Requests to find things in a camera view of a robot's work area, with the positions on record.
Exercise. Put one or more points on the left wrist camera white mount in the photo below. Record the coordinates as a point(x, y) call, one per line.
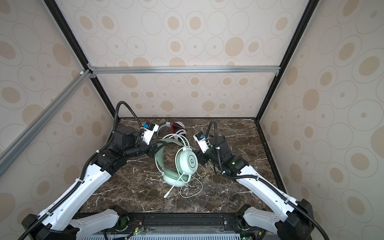
point(149, 129)

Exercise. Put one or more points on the white black headphones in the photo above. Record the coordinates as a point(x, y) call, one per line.
point(176, 127)

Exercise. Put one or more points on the left diagonal aluminium frame bar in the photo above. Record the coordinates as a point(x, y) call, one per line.
point(25, 138)

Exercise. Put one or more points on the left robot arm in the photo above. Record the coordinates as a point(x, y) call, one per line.
point(98, 169)

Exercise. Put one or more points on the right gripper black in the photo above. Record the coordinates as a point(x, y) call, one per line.
point(200, 156)

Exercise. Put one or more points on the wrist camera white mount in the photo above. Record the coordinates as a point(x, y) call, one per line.
point(149, 129)
point(202, 141)

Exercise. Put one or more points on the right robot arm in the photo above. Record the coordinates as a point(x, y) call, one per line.
point(270, 195)

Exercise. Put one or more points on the horizontal aluminium frame bar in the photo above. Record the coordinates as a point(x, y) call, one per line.
point(185, 70)

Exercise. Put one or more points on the green headphones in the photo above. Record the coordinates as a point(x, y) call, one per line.
point(186, 162)

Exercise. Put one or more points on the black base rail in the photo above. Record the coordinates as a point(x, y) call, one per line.
point(119, 220)

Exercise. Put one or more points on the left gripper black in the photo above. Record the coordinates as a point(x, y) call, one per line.
point(153, 146)

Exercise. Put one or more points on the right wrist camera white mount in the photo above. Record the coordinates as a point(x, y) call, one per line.
point(202, 141)

